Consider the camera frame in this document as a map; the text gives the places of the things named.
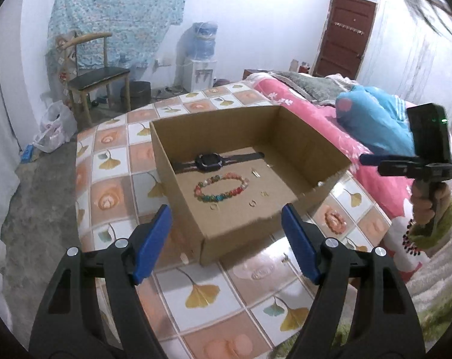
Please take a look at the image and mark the pink floral blanket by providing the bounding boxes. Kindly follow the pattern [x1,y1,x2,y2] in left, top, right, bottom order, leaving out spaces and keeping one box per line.
[244,71,452,219]

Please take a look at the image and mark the white water dispenser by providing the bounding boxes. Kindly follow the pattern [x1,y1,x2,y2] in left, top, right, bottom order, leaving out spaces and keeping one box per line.
[174,58,218,93]

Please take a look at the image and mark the dark smart watch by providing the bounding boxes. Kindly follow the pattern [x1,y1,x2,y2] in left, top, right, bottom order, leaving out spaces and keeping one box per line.
[173,151,266,175]

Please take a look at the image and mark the colourful beaded bracelet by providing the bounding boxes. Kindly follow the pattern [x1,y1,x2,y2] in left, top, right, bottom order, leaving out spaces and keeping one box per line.
[194,173,251,203]

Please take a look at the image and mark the white plastic bag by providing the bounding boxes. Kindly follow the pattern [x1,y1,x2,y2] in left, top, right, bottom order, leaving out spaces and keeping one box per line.
[33,100,79,154]

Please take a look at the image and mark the ginkgo patterned tablecloth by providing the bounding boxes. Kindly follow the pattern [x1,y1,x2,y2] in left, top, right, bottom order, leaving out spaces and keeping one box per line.
[75,81,394,359]

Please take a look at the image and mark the wooden chair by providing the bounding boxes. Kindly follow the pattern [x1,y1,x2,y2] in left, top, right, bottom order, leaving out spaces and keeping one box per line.
[58,32,134,128]

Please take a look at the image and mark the red black wrist bracelet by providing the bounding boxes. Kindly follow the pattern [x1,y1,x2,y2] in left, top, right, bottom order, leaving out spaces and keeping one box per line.
[403,219,423,257]

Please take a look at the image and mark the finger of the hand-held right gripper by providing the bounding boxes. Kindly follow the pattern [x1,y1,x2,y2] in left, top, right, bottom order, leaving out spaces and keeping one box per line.
[359,153,417,166]
[377,160,423,177]

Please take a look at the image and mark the brown bedside table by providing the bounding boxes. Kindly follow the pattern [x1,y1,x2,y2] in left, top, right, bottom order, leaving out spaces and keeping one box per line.
[242,68,272,81]

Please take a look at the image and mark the blue patterned hanging cloth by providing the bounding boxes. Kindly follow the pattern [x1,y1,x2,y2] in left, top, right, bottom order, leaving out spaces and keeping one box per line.
[47,0,190,71]

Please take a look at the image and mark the person's right hand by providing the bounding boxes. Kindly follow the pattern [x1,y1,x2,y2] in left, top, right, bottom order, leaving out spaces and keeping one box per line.
[410,184,452,232]

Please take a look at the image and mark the blue plush pillow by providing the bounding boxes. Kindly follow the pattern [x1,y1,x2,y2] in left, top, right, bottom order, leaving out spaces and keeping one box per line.
[335,85,416,156]

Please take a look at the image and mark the grey patterned pillow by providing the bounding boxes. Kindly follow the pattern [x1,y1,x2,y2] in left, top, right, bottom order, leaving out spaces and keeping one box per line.
[268,70,358,104]

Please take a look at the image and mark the black waste bin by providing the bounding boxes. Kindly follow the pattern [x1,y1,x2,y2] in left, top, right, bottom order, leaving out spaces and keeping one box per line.
[130,81,152,112]

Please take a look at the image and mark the brown cardboard box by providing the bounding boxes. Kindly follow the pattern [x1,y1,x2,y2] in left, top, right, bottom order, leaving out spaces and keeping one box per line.
[150,105,352,267]

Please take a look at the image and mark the brown wooden door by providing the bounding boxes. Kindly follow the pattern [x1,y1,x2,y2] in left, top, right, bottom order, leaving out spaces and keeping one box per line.
[311,0,378,82]

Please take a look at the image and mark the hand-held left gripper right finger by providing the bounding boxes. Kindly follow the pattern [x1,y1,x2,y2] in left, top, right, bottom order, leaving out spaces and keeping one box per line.
[281,203,422,359]

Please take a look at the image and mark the white green fuzzy blanket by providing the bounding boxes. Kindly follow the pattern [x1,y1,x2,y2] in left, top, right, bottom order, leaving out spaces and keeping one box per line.
[390,209,452,346]

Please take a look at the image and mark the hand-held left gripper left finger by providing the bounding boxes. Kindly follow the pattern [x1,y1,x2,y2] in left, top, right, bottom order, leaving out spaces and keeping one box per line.
[29,204,173,359]

